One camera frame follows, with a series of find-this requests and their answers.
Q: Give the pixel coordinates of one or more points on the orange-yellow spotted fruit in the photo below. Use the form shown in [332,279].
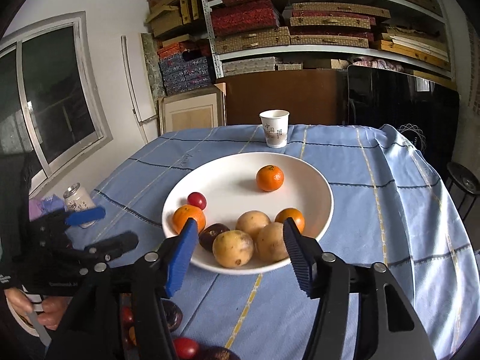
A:
[131,335]

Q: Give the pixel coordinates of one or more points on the white plate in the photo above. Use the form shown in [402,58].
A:
[232,180]

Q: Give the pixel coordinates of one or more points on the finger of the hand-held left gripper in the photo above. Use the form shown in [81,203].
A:
[86,215]
[116,243]

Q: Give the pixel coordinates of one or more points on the white leaning strip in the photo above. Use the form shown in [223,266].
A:
[129,75]

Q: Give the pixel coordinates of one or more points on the orange mandarin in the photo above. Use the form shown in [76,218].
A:
[183,215]
[270,178]
[290,212]

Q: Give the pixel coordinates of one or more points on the red cherry tomato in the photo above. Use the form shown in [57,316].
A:
[197,201]
[185,348]
[127,315]

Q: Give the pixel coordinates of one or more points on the stack of brown cardboard boxes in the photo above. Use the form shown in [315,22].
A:
[168,18]

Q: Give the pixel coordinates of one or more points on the stack of blue patterned boxes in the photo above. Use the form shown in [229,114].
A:
[183,71]

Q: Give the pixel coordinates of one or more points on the person's left forearm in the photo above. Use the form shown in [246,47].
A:
[20,322]

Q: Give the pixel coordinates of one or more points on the black round stool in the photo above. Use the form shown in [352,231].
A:
[453,174]

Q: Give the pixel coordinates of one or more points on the white beverage can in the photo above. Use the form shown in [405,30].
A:
[77,202]

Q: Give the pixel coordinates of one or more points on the white metal shelf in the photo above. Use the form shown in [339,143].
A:
[300,50]

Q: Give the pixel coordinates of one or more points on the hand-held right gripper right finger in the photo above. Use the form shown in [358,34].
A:
[300,262]

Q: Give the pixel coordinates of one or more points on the white framed window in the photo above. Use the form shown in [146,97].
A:
[56,93]

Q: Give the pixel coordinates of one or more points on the white paper cup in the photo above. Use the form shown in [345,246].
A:
[275,129]

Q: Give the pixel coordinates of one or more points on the brown wooden board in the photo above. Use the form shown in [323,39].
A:
[285,90]

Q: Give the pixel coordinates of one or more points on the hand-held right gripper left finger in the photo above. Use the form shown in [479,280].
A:
[180,258]

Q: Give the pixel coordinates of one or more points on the purple cloth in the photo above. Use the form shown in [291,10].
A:
[45,206]

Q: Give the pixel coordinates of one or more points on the wooden picture frame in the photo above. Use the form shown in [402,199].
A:
[191,114]

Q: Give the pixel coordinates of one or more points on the green marbled board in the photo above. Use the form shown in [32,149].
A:
[152,63]

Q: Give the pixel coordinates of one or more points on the black flat screen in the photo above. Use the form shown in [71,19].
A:
[393,97]

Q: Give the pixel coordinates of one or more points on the yellow passion fruit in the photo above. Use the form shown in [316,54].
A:
[233,249]
[253,223]
[270,242]

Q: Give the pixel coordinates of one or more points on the person's left hand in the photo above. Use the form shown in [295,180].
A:
[52,313]

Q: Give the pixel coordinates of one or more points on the stack of patterned flat boxes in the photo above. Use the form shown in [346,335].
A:
[243,18]

